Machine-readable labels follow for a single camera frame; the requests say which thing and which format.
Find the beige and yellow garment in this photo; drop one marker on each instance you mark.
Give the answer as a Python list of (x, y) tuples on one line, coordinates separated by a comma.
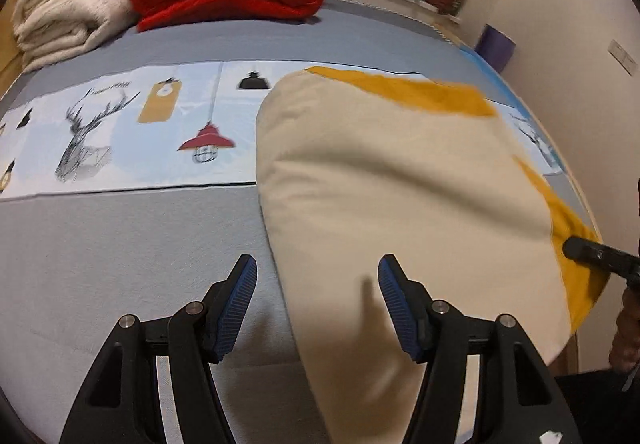
[(390, 174)]

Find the printed grey bedsheet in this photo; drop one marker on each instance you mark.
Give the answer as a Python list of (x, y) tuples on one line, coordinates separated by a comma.
[(125, 224)]

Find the person's dark clothing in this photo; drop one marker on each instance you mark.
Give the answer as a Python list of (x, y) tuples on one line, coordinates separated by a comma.
[(600, 404)]

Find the purple box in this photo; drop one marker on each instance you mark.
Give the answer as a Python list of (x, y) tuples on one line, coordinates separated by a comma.
[(495, 49)]

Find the white folded fleece blanket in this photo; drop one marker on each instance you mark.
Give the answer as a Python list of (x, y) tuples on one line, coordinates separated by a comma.
[(70, 9)]

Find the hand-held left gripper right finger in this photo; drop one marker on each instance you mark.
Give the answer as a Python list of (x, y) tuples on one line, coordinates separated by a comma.
[(397, 304)]

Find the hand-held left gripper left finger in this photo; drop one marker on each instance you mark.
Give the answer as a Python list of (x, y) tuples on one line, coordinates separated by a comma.
[(235, 304)]

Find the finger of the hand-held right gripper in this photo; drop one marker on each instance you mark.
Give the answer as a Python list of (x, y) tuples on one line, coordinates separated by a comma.
[(600, 256)]

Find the white wall switch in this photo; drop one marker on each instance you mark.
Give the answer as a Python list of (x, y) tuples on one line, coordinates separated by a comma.
[(625, 58)]

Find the person's right hand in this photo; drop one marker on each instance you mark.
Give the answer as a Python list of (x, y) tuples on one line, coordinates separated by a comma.
[(629, 334)]

